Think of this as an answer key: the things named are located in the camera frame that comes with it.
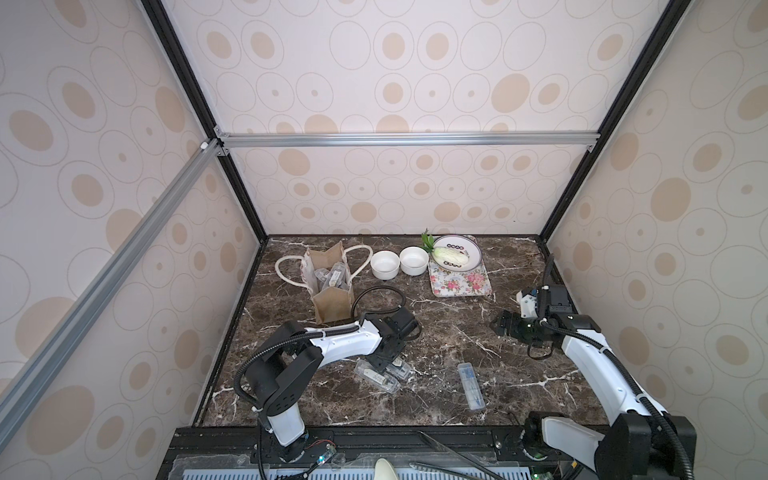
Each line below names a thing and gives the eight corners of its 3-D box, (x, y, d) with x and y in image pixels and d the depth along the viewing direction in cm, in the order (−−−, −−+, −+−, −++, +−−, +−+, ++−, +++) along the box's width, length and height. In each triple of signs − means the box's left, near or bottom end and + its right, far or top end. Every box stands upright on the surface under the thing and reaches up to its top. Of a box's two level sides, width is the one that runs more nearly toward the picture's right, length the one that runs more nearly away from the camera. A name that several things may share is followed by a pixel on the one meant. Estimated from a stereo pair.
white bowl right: (399, 276, 110) (400, 268, 106) (399, 253, 117) (399, 245, 113) (428, 276, 110) (430, 268, 106) (426, 253, 117) (427, 245, 113)
